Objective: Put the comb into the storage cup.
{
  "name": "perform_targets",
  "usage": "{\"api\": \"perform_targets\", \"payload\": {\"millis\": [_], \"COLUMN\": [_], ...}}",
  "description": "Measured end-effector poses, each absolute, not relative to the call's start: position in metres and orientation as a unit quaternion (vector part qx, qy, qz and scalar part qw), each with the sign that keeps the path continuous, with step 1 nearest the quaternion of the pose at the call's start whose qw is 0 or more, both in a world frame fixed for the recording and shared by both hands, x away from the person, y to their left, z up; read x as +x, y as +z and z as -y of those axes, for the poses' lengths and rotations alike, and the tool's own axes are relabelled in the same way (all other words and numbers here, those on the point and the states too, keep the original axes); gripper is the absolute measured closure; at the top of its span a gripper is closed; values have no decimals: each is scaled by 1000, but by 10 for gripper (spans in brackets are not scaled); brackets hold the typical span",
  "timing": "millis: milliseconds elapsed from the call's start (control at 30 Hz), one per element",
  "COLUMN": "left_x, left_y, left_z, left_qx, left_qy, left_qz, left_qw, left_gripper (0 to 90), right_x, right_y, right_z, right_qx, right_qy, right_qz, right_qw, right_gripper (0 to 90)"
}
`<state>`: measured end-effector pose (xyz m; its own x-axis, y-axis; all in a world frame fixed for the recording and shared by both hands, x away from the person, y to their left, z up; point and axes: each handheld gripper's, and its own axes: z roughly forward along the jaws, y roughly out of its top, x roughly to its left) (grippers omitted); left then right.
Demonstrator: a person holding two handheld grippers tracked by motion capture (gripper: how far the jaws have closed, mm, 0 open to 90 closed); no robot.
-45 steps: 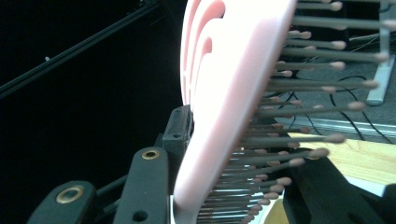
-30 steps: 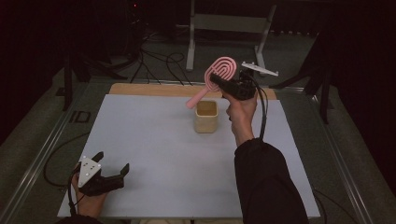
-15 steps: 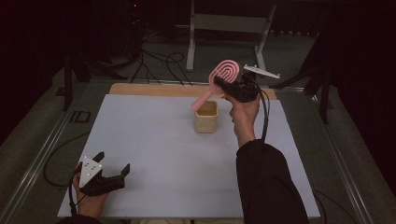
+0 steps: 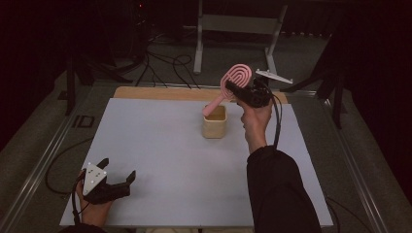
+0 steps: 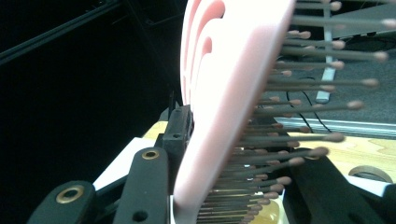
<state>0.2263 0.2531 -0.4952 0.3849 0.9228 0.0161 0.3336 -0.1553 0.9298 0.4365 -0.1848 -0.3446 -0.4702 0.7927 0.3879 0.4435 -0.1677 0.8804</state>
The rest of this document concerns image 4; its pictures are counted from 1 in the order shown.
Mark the pink hairbrush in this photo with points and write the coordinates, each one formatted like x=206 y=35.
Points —
x=213 y=106

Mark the person's left hand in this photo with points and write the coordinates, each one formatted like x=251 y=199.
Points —
x=94 y=213

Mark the dark equipment rack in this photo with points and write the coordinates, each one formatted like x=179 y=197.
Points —
x=140 y=26

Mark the wooden board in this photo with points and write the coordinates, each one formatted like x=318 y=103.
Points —
x=162 y=93

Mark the beige square cup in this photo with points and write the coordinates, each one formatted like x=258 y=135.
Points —
x=214 y=129

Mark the person's right hand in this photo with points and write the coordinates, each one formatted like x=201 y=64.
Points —
x=256 y=123

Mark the black metal stand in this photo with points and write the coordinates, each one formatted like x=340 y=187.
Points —
x=70 y=87
x=337 y=103

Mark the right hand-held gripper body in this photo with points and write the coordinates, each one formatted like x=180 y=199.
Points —
x=256 y=95

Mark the pale blue table mat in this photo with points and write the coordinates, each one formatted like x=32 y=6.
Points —
x=168 y=181

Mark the black rectangular floor bracket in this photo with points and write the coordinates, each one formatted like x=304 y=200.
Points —
x=83 y=121

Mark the white metal stand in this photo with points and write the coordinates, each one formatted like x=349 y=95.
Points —
x=239 y=24

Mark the aluminium frame rail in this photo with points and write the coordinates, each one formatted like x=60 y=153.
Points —
x=353 y=165
x=42 y=165

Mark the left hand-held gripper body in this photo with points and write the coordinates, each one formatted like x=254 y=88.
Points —
x=108 y=192

